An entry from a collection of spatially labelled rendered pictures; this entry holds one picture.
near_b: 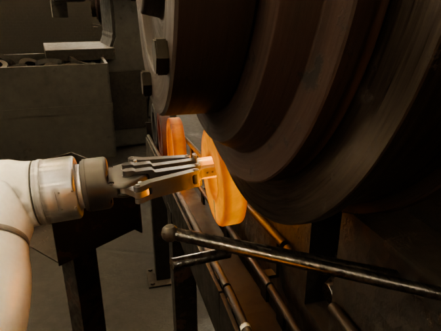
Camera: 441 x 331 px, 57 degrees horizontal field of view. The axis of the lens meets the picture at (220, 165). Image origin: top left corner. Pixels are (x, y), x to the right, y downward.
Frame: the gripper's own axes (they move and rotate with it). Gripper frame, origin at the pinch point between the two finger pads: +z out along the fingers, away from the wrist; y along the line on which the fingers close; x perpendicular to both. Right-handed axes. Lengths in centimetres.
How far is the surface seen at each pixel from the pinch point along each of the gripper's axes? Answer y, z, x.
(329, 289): 20.6, 7.4, -9.5
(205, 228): -17.2, 0.3, -20.6
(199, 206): -29.9, 2.0, -21.9
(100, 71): -217, -20, -13
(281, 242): 11.6, 5.0, -7.9
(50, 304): -84, -49, -81
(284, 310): 17.9, 2.8, -13.6
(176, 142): -44.3, -0.2, -9.8
